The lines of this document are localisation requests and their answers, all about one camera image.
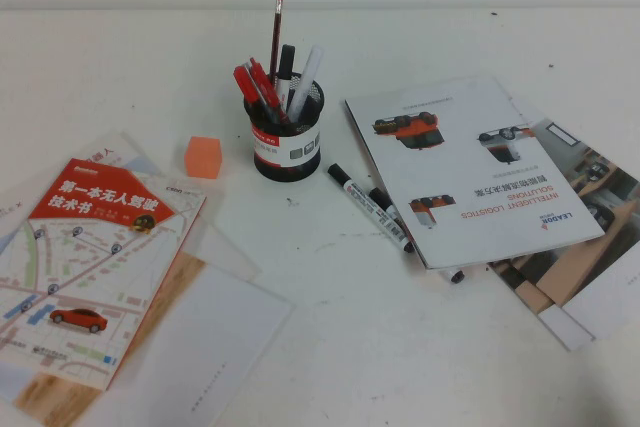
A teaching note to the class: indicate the black marker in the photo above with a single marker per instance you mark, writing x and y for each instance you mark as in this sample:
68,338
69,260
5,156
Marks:
286,62

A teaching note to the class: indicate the black-capped white whiteboard marker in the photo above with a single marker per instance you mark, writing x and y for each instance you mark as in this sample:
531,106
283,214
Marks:
380,197
360,197

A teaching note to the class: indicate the orange cube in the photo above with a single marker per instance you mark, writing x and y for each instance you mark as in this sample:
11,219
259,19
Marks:
202,159

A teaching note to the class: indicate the red pen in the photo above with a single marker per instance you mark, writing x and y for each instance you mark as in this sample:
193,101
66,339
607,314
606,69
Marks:
245,82
262,79

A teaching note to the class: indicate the office photo brochure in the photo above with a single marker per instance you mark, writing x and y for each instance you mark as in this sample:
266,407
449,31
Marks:
600,257

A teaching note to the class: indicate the white Leador logistics brochure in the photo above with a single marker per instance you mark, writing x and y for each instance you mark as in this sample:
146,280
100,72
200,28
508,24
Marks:
475,172

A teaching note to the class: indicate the clear plastic sheet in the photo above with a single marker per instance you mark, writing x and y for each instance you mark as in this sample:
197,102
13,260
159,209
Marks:
225,252

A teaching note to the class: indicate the black mesh pen holder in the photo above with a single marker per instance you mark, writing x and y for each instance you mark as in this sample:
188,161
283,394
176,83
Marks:
285,162

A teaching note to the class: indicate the dark red pencil with eraser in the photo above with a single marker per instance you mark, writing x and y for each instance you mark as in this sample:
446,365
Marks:
276,37

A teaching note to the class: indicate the red book with map cover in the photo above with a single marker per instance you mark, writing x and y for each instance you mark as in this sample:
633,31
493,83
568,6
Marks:
90,267

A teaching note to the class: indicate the white wood-print brochure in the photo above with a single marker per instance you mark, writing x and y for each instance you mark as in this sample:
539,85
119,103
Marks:
225,337

